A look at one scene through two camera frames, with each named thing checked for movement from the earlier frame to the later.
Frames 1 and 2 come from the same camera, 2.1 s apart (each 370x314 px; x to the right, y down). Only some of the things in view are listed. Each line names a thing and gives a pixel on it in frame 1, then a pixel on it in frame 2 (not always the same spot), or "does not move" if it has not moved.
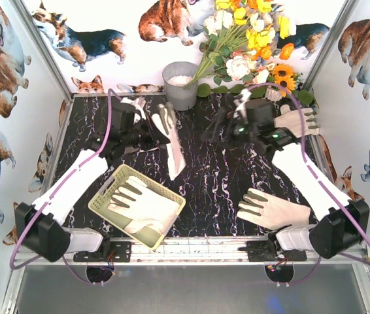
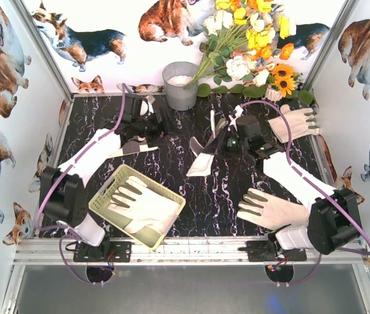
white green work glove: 146,207 does not move
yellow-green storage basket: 148,236 does not move
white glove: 271,212 does not move
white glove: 166,121 → 202,165
